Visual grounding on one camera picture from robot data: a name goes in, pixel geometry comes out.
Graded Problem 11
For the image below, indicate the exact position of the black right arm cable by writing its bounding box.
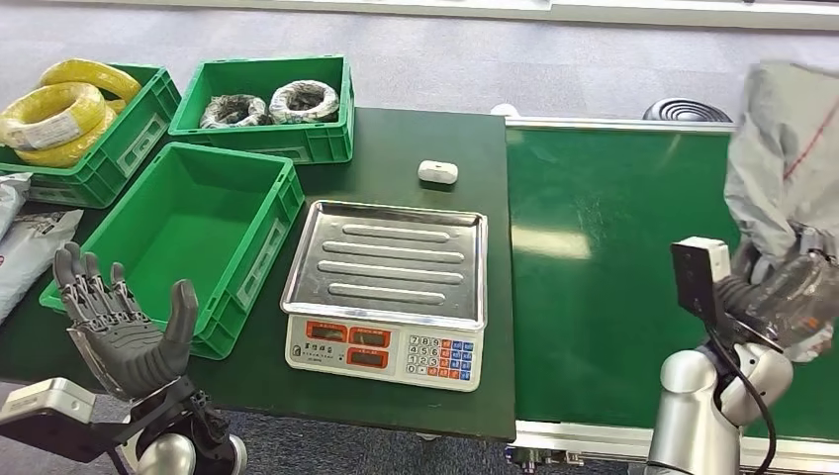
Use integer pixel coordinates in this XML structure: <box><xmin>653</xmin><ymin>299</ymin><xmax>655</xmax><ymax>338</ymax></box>
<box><xmin>700</xmin><ymin>314</ymin><xmax>778</xmax><ymax>475</ymax></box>

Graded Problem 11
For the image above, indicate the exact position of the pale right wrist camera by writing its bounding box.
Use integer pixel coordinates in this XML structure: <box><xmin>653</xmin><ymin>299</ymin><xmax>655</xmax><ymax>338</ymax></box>
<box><xmin>669</xmin><ymin>237</ymin><xmax>732</xmax><ymax>323</ymax></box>

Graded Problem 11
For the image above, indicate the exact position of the green crate with yellow coils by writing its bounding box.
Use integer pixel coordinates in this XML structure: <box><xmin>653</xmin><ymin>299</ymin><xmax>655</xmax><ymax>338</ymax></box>
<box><xmin>0</xmin><ymin>63</ymin><xmax>183</xmax><ymax>210</ymax></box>

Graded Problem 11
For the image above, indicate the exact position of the yellow wire coil with label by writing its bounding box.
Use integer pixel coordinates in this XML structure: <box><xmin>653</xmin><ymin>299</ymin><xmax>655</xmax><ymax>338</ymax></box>
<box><xmin>0</xmin><ymin>82</ymin><xmax>108</xmax><ymax>152</ymax></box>

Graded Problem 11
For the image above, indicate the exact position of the black ribbed round object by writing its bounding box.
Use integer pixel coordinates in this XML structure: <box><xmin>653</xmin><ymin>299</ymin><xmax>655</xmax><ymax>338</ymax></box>
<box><xmin>642</xmin><ymin>98</ymin><xmax>733</xmax><ymax>124</ymax></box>

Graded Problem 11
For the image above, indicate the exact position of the green crate with black coils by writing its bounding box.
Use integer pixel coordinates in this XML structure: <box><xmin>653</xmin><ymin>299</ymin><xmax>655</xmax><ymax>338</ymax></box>
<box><xmin>168</xmin><ymin>54</ymin><xmax>356</xmax><ymax>165</ymax></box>

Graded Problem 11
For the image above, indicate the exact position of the grey mailer bag black print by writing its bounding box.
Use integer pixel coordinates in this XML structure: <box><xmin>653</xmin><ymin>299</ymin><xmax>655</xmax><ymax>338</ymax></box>
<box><xmin>0</xmin><ymin>208</ymin><xmax>84</xmax><ymax>324</ymax></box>

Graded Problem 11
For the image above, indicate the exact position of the grey poly mailer package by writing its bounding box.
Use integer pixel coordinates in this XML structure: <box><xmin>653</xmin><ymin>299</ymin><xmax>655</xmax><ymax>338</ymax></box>
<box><xmin>723</xmin><ymin>60</ymin><xmax>839</xmax><ymax>365</ymax></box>

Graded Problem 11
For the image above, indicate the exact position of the small white plastic device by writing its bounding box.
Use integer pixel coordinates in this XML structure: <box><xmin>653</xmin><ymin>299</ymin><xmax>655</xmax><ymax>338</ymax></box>
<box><xmin>417</xmin><ymin>159</ymin><xmax>460</xmax><ymax>185</ymax></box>

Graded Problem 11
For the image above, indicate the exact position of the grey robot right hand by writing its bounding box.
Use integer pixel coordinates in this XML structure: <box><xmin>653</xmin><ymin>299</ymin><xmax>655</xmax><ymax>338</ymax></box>
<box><xmin>753</xmin><ymin>226</ymin><xmax>839</xmax><ymax>348</ymax></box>

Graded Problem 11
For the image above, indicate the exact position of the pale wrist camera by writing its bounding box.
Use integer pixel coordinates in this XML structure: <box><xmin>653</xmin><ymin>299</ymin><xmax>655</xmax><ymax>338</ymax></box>
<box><xmin>0</xmin><ymin>376</ymin><xmax>126</xmax><ymax>463</ymax></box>
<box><xmin>669</xmin><ymin>237</ymin><xmax>732</xmax><ymax>323</ymax></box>

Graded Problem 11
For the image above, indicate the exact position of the electronic scale with steel tray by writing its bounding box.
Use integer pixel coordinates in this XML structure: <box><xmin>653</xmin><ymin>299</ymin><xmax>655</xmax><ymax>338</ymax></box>
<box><xmin>280</xmin><ymin>199</ymin><xmax>490</xmax><ymax>393</ymax></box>

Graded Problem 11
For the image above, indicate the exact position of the empty green plastic crate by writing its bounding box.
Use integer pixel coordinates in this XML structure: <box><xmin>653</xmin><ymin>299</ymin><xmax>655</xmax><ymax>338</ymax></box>
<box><xmin>39</xmin><ymin>142</ymin><xmax>306</xmax><ymax>360</ymax></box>

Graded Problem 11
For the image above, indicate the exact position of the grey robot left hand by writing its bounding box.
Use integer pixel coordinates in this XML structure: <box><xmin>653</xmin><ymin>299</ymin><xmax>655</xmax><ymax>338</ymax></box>
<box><xmin>51</xmin><ymin>242</ymin><xmax>200</xmax><ymax>403</ymax></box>

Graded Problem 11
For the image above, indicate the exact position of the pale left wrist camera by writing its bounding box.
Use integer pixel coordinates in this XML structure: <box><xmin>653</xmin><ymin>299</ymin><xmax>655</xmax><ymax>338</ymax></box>
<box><xmin>0</xmin><ymin>376</ymin><xmax>126</xmax><ymax>463</ymax></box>

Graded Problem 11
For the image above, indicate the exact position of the small grey mailer bag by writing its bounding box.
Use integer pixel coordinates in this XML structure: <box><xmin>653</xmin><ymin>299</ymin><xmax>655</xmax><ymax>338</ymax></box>
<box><xmin>0</xmin><ymin>172</ymin><xmax>33</xmax><ymax>238</ymax></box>

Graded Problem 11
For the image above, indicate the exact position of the green conveyor belt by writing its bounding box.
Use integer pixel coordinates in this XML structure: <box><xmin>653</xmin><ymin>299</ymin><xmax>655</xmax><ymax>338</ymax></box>
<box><xmin>506</xmin><ymin>116</ymin><xmax>839</xmax><ymax>475</ymax></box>

